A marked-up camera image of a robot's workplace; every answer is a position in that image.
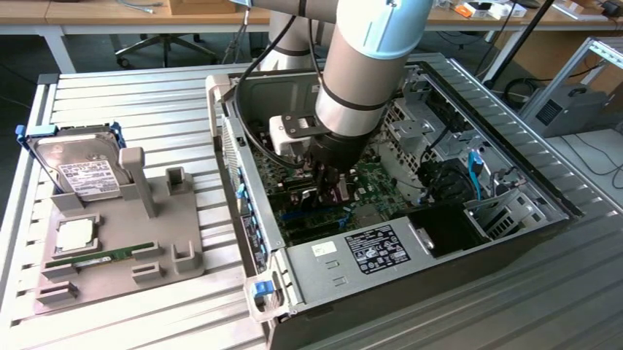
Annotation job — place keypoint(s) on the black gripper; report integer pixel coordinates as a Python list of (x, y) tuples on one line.
[(335, 153)]

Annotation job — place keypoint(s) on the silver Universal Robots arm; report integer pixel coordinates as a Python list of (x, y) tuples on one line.
[(361, 73)]

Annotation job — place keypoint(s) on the green motherboard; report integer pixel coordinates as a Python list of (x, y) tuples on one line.
[(379, 182)]

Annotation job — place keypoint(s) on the silver drive cage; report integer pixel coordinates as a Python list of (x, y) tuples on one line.
[(414, 127)]

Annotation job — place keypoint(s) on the grey chipset heatsink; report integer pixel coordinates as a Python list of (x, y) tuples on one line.
[(373, 214)]

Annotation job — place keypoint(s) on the black expansion slot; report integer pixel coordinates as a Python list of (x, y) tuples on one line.
[(311, 229)]

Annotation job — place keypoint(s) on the grey power supply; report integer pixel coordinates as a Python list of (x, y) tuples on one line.
[(317, 270)]

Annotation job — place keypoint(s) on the silver disk bay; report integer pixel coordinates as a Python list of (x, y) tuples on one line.
[(506, 218)]

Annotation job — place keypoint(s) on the blue case latch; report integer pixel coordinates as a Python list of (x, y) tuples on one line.
[(263, 289)]

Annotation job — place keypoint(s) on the open black PC case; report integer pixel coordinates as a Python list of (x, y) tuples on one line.
[(438, 291)]

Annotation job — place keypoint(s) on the office chair base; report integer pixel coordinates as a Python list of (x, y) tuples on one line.
[(167, 47)]

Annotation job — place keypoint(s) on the orange small item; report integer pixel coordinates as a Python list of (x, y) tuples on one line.
[(465, 11)]

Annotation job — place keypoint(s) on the cardboard box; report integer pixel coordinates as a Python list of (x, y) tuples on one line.
[(205, 7)]

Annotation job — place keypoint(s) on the black slanted pole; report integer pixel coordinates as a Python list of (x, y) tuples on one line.
[(522, 38)]

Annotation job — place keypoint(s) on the grey parts rack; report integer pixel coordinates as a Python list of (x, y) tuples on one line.
[(117, 233)]

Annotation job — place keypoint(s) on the grey equipment box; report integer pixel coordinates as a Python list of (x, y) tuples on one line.
[(574, 113)]

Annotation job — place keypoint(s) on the white small box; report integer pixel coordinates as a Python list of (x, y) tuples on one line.
[(506, 12)]

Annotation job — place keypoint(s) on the silver hard disk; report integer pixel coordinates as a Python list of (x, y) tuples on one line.
[(78, 164)]

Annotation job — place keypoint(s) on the silver tool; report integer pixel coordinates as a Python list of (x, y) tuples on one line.
[(146, 9)]

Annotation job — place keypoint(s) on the green RAM stick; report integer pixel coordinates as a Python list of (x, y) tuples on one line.
[(98, 257)]

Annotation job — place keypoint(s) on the silver CPU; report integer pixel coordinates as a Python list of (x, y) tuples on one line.
[(74, 236)]

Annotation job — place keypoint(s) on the wooden desk with small items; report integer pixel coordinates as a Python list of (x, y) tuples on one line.
[(574, 23)]

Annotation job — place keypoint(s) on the blue disk caddy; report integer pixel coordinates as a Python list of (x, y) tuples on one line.
[(37, 133)]

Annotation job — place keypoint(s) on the black power adapter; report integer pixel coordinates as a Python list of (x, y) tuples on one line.
[(611, 7)]

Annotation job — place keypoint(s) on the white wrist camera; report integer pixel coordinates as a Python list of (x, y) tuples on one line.
[(282, 138)]

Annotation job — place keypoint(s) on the wooden desk with white frame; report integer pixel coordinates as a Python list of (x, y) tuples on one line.
[(98, 14)]

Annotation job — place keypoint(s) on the aluminium profile frame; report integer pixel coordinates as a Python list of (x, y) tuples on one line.
[(606, 45)]

